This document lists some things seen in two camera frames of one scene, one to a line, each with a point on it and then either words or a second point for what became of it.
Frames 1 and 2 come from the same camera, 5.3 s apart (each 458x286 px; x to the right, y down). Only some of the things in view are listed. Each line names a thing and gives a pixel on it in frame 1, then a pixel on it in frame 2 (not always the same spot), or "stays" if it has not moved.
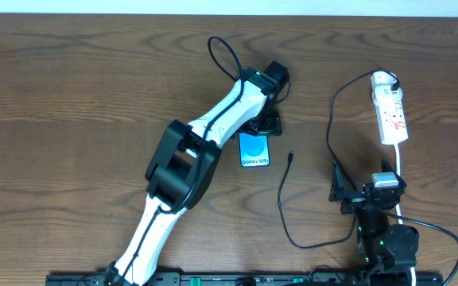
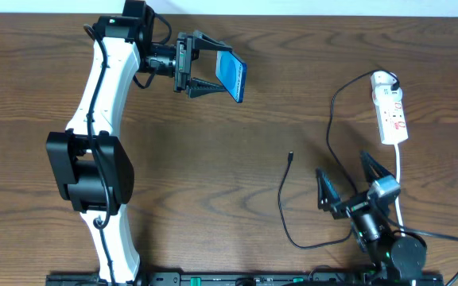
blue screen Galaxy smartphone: (254, 150) -> (230, 71)
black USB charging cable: (395, 86) stays
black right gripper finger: (386, 167) -> (372, 169)
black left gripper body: (266, 127) -> (182, 63)
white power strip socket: (390, 117) stays
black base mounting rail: (260, 278) stays
